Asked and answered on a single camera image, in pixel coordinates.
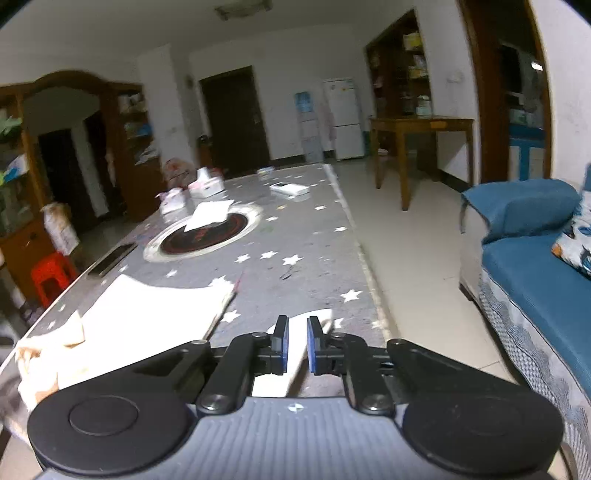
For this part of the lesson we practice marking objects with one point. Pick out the round induction cooktop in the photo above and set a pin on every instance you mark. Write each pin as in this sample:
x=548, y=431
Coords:
x=175, y=243

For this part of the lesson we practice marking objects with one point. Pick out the pink tissue box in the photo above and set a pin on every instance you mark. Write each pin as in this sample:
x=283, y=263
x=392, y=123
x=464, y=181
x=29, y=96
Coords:
x=207, y=184

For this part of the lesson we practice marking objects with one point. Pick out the ceiling light fixture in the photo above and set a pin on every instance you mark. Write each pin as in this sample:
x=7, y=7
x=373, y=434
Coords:
x=242, y=9

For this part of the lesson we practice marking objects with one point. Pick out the butterfly print pillow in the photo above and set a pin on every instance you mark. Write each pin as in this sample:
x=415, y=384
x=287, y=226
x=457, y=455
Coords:
x=573, y=246

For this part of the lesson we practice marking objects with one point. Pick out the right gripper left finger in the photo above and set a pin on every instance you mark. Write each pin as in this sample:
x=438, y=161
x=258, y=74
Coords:
x=233, y=368

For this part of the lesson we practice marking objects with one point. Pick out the black smartphone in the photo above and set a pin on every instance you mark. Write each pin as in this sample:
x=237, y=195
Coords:
x=106, y=264

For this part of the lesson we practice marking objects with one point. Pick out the wooden wall shelf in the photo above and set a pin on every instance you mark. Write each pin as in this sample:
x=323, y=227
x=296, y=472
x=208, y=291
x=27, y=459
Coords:
x=398, y=69

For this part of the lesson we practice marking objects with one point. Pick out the water dispenser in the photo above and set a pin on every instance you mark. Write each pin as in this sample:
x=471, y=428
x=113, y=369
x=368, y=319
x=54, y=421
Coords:
x=311, y=142

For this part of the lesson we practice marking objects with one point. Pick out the blue sofa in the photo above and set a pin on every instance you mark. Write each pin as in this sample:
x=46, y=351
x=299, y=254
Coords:
x=538, y=305

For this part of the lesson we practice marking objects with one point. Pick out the small electric fan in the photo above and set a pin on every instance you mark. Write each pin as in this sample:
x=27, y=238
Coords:
x=179, y=173

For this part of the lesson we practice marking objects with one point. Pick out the white refrigerator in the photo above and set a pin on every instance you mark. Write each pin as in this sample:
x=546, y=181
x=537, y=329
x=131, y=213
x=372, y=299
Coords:
x=346, y=126

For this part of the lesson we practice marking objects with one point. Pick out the white remote control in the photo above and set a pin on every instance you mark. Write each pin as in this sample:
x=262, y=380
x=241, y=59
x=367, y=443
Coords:
x=289, y=189

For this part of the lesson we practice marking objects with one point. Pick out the red plastic stool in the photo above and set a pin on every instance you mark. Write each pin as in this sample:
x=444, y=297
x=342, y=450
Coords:
x=51, y=276

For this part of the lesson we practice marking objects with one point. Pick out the white paper bag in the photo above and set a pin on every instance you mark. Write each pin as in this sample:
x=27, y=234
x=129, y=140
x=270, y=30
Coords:
x=59, y=228

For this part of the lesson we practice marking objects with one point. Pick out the cream white garment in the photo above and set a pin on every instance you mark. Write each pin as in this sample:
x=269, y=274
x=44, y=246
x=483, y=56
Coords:
x=130, y=321

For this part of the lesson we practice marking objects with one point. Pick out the white folded cloth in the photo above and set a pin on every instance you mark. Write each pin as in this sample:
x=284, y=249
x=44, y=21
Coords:
x=207, y=213

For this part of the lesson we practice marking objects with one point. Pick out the small clear dish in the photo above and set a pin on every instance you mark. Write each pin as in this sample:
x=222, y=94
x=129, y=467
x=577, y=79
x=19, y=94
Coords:
x=265, y=172

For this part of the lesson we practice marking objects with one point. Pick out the dark wooden door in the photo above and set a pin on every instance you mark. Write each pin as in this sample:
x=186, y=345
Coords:
x=238, y=136

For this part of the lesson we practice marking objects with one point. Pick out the brown wooden side table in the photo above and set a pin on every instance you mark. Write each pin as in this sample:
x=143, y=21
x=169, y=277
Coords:
x=419, y=132

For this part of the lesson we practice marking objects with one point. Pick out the wooden display cabinet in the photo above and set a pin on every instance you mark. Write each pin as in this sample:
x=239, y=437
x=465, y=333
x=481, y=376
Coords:
x=67, y=143

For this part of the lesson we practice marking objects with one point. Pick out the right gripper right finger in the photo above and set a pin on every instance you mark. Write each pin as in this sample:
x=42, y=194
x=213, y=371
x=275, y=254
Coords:
x=358, y=365

